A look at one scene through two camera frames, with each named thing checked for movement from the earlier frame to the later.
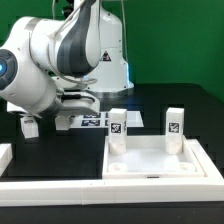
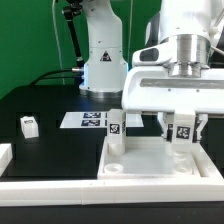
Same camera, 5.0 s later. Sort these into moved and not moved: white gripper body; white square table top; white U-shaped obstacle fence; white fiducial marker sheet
Moved: white gripper body
Not moved: white U-shaped obstacle fence; white square table top; white fiducial marker sheet
